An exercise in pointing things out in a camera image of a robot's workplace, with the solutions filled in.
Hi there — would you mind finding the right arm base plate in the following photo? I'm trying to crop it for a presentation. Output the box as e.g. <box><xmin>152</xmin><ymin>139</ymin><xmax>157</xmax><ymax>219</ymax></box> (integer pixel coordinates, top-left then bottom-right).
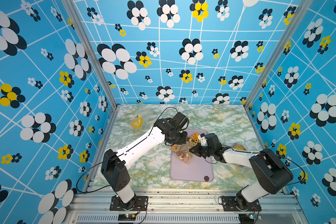
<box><xmin>218</xmin><ymin>196</ymin><xmax>262</xmax><ymax>212</ymax></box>

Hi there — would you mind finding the aluminium corner post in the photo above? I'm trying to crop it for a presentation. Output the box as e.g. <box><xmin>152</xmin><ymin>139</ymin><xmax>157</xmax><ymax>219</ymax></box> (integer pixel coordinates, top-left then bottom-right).
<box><xmin>62</xmin><ymin>0</ymin><xmax>117</xmax><ymax>111</ymax></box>
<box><xmin>244</xmin><ymin>0</ymin><xmax>313</xmax><ymax>112</ymax></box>

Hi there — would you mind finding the ziploc cookie bag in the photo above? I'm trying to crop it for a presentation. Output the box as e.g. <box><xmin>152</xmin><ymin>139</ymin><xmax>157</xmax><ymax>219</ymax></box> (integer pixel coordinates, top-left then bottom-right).
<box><xmin>171</xmin><ymin>141</ymin><xmax>197</xmax><ymax>163</ymax></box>
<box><xmin>232</xmin><ymin>144</ymin><xmax>247</xmax><ymax>151</ymax></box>

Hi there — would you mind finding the poured cookies pile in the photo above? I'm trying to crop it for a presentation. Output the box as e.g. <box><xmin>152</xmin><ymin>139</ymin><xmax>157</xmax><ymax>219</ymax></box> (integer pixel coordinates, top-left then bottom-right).
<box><xmin>181</xmin><ymin>133</ymin><xmax>202</xmax><ymax>163</ymax></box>

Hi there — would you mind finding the green circuit board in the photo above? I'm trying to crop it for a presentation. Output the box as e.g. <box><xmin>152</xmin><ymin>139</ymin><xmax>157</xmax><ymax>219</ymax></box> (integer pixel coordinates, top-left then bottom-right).
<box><xmin>239</xmin><ymin>214</ymin><xmax>258</xmax><ymax>224</ymax></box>
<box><xmin>118</xmin><ymin>213</ymin><xmax>137</xmax><ymax>224</ymax></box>

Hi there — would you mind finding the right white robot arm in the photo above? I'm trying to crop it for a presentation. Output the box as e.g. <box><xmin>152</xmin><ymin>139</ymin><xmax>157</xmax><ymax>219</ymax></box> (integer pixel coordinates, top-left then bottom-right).
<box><xmin>189</xmin><ymin>143</ymin><xmax>294</xmax><ymax>211</ymax></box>

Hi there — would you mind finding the lilac rectangular tray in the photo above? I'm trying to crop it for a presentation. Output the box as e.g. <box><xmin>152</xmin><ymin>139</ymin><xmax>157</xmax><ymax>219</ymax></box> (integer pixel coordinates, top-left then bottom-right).
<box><xmin>170</xmin><ymin>129</ymin><xmax>214</xmax><ymax>182</ymax></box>

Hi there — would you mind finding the ziploc bag of cookies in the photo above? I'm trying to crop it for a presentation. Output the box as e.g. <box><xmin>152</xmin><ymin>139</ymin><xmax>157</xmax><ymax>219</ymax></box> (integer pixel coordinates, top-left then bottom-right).
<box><xmin>130</xmin><ymin>108</ymin><xmax>153</xmax><ymax>130</ymax></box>

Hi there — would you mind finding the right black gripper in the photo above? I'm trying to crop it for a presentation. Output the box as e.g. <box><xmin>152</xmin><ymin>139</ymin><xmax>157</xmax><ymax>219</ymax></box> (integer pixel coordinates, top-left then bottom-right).
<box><xmin>188</xmin><ymin>143</ymin><xmax>214</xmax><ymax>158</ymax></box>

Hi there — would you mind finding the left aluminium corner post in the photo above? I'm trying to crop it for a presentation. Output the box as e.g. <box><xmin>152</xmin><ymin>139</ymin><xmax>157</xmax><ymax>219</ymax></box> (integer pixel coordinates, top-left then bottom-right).
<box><xmin>62</xmin><ymin>0</ymin><xmax>117</xmax><ymax>111</ymax></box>

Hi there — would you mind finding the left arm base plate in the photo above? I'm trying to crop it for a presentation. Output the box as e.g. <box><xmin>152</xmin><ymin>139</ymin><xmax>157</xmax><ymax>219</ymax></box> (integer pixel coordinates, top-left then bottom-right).
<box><xmin>110</xmin><ymin>196</ymin><xmax>148</xmax><ymax>211</ymax></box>

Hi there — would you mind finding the left green circuit board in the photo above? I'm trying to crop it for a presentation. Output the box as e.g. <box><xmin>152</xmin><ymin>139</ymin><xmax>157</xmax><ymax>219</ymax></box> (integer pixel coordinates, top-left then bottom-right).
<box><xmin>118</xmin><ymin>213</ymin><xmax>137</xmax><ymax>224</ymax></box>

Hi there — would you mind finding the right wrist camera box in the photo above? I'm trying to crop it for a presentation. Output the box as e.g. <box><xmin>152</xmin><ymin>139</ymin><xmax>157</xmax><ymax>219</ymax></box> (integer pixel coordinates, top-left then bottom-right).
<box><xmin>199</xmin><ymin>133</ymin><xmax>220</xmax><ymax>147</ymax></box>

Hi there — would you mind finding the aluminium front rail frame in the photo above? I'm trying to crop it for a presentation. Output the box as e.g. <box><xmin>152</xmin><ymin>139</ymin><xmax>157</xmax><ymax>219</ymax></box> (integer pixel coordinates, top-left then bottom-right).
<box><xmin>65</xmin><ymin>189</ymin><xmax>308</xmax><ymax>224</ymax></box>

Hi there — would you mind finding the right aluminium corner post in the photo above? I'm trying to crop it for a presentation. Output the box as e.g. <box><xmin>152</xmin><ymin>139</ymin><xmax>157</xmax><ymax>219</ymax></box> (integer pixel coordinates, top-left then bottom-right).
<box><xmin>244</xmin><ymin>0</ymin><xmax>313</xmax><ymax>112</ymax></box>

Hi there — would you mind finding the right green circuit board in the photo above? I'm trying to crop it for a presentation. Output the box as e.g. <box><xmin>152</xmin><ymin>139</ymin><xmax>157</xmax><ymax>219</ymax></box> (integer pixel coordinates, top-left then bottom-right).
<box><xmin>239</xmin><ymin>214</ymin><xmax>258</xmax><ymax>224</ymax></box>

